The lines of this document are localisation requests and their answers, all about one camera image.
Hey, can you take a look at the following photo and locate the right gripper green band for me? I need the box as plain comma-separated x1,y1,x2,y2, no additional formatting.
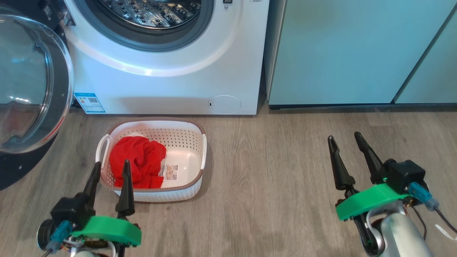
328,132,411,256

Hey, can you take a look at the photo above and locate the black right camera cable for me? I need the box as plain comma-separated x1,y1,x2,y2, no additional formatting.
433,207,457,235

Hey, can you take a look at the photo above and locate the blue left camera cable plug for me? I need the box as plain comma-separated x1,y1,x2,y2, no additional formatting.
46,220,72,254

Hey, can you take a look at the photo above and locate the washing machine glass door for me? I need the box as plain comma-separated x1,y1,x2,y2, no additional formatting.
0,5,74,191

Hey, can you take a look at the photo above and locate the steel washer drum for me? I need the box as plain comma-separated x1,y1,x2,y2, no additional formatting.
98,0,202,30

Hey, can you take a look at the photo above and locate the white perforated laundry basket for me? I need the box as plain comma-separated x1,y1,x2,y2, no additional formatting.
95,117,207,203

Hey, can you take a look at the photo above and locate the blue right camera cable plug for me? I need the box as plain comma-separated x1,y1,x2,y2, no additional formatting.
408,182,439,211

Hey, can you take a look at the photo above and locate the silver washer door hinge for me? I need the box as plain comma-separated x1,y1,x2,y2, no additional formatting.
59,11,76,27

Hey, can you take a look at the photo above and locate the blue energy label sticker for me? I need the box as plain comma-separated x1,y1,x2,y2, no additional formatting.
74,93,106,114

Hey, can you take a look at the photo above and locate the grey cabinet side panel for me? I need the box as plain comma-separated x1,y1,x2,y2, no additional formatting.
263,0,287,104

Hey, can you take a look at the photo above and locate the red cloth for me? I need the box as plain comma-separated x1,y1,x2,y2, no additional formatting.
109,136,167,189

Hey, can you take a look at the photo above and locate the tall teal cabinet door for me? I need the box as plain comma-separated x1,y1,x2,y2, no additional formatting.
394,7,457,104
268,0,457,106

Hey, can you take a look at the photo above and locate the round white drain filter cover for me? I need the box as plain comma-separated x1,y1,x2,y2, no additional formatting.
208,95,242,115

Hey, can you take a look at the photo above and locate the blue camera cable plug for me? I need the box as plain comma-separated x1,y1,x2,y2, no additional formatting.
408,182,439,211
46,220,72,254

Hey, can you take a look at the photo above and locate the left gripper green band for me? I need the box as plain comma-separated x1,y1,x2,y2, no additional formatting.
64,160,142,257

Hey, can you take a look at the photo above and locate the paper product label sticker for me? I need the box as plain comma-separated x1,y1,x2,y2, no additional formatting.
159,164,179,179

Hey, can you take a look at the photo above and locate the white front-load washing machine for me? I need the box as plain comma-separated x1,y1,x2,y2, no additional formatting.
62,0,270,115

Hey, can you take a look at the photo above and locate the white cable tag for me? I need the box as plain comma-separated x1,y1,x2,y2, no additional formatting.
435,224,457,240

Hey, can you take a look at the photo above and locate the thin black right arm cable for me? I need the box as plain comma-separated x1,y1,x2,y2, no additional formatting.
406,203,427,241

